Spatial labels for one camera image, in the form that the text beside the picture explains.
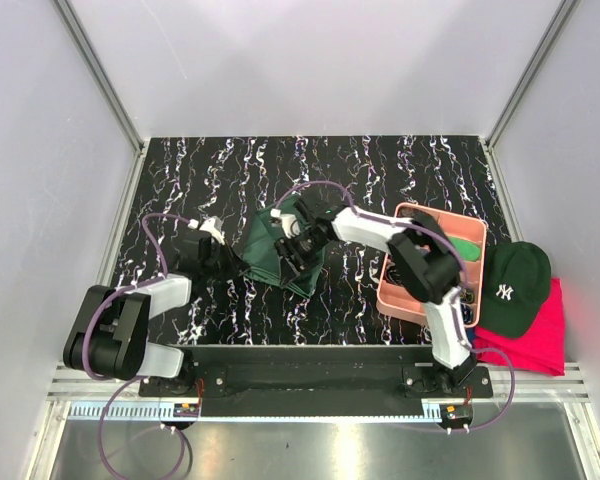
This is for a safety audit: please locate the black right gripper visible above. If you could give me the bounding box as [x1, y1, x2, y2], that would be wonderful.
[273, 228, 330, 289]

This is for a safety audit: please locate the dark green cloth napkin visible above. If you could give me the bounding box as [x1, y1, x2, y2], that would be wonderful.
[242, 194, 324, 299]

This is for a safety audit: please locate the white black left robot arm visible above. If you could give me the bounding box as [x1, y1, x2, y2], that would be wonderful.
[62, 232, 248, 396]

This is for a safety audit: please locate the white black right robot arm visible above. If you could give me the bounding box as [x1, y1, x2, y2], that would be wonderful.
[270, 195, 477, 397]

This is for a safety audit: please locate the pink divided organizer box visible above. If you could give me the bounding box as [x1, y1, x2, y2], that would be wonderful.
[376, 202, 487, 329]

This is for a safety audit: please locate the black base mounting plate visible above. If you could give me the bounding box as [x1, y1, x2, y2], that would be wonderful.
[139, 345, 494, 423]

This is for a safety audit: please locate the bright green rolled cloth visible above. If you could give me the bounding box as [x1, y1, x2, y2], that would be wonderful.
[449, 237, 482, 262]

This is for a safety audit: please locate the yellow patterned rolled tie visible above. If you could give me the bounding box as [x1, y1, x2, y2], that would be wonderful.
[460, 288, 479, 305]

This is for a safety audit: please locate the dark green baseball cap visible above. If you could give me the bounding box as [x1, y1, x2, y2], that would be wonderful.
[478, 241, 552, 339]

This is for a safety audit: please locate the red folded cloth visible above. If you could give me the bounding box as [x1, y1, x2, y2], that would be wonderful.
[473, 277, 566, 377]

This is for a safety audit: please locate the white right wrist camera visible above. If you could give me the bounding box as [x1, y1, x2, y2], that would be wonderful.
[270, 208, 302, 238]

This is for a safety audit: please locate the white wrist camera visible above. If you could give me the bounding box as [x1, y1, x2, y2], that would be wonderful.
[270, 208, 302, 238]
[188, 216, 226, 245]

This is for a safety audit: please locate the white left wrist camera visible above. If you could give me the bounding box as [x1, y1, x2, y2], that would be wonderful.
[188, 216, 226, 245]

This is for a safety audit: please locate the aluminium frame rail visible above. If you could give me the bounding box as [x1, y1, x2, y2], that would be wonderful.
[54, 0, 149, 151]

